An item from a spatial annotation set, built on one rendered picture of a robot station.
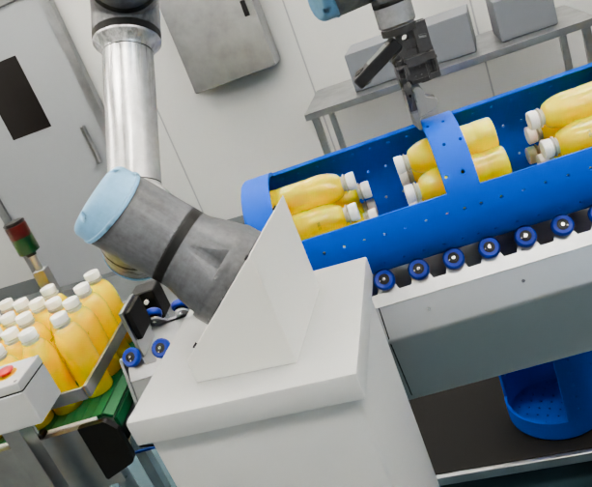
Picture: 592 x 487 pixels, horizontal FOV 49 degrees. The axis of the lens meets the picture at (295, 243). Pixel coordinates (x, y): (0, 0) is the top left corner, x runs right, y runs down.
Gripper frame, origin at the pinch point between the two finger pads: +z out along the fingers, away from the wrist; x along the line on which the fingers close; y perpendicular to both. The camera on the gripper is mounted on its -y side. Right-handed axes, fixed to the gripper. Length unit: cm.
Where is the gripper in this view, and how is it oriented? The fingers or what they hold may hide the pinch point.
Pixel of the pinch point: (415, 125)
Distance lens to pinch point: 138.6
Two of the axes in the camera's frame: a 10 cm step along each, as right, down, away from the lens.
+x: 0.4, -3.9, 9.2
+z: 3.4, 8.7, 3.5
